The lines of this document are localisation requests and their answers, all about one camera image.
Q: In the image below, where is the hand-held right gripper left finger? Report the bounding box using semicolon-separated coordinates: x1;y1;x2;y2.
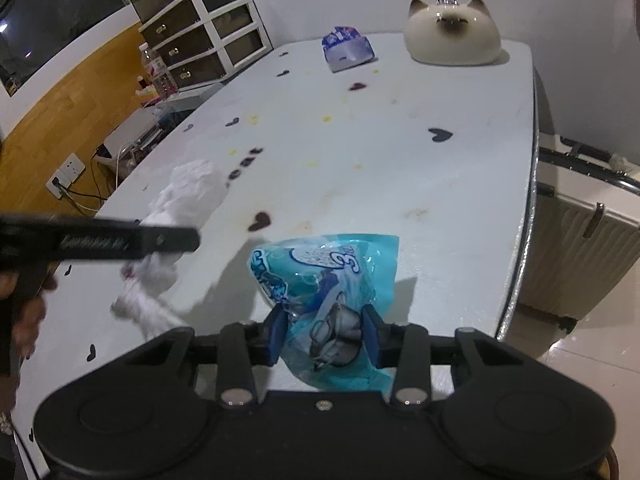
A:
107;305;289;408

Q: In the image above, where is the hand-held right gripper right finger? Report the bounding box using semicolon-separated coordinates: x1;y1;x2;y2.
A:
361;305;543;408

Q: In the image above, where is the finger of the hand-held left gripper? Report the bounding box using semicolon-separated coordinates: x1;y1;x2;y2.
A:
132;225;202;257

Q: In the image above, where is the white tissue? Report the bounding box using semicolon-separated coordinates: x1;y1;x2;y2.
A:
110;159;227;339

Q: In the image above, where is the blue snack package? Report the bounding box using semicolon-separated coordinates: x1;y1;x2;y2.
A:
249;232;401;394

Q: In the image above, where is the person's left hand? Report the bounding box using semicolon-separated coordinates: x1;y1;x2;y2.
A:
12;274;59;362

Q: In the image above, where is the white flat box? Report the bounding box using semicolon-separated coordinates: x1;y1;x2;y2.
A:
97;109;166;167

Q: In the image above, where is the standing water bottle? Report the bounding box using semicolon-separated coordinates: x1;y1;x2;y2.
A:
137;42;176;99

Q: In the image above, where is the white drawer cabinet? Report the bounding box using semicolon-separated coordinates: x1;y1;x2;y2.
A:
138;0;274;94

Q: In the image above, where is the dark window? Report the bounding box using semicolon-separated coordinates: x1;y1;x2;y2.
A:
0;0;127;97

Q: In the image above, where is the white ribbed suitcase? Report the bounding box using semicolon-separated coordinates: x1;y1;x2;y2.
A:
516;132;640;334

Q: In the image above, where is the purple tissue pack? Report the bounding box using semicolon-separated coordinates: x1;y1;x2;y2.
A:
321;26;377;74

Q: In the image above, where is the cat-shaped white cushion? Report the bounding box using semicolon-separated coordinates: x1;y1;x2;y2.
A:
403;0;504;66

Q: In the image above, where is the white wall outlet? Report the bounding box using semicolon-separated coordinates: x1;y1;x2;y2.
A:
45;152;86;200

